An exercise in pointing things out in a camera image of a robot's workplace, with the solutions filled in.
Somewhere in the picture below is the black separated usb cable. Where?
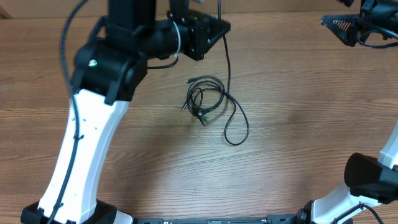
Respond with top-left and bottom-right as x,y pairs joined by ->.
216,0 -> 231,94

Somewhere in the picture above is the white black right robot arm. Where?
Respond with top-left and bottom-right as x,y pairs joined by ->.
286,0 -> 397,223

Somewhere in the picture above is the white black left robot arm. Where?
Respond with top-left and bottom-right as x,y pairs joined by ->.
21,0 -> 231,223

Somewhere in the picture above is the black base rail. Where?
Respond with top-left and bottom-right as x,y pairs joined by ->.
133,214 -> 310,224

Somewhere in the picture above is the black cable bundle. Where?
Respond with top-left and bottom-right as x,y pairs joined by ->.
181,75 -> 250,146

